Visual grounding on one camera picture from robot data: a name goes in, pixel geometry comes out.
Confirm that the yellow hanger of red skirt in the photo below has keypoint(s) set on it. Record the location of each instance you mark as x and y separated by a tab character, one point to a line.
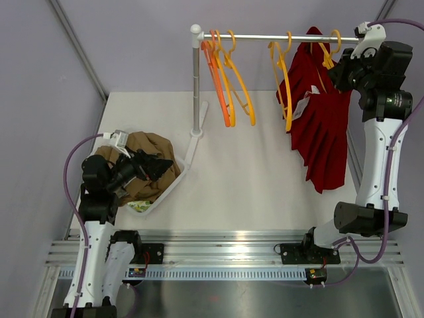
327	59

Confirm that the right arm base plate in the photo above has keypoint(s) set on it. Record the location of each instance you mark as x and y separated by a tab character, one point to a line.
297	254

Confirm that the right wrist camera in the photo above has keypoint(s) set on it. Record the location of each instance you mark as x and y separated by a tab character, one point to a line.
369	38

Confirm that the translucent plastic basket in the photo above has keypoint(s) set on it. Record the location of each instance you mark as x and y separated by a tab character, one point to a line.
165	192

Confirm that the lemon print skirt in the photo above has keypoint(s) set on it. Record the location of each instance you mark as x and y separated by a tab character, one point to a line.
139	206

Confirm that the orange hanger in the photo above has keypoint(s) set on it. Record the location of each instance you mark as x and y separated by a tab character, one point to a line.
208	48

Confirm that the yellow hanger of lemon skirt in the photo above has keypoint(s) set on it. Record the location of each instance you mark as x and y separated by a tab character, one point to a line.
246	105

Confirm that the slotted cable duct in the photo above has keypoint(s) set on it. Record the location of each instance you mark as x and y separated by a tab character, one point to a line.
219	274

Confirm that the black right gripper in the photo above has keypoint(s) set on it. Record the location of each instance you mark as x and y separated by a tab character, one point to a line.
338	73

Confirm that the yellow hanger of poppy skirt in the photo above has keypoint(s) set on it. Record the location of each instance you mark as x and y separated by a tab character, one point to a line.
222	83

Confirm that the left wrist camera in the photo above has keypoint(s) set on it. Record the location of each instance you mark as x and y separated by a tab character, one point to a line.
118	141

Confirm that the tan corduroy skirt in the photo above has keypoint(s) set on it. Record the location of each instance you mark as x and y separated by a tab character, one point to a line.
138	190

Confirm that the red skirt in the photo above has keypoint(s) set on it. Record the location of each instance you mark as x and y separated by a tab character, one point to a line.
319	118

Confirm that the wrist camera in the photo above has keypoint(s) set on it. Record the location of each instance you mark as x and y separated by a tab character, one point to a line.
369	38
118	141

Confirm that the aluminium rail frame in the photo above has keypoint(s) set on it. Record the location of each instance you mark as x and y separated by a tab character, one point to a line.
228	249

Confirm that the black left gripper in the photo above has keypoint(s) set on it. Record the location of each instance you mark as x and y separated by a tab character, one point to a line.
148	165

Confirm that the white clothes rack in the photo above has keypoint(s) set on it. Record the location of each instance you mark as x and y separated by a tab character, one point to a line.
200	110

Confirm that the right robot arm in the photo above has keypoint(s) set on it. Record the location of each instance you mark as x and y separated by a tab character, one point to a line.
377	74

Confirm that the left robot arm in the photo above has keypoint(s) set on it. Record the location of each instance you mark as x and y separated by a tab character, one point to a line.
104	252

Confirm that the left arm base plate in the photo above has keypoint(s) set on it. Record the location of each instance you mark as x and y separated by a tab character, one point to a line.
150	254

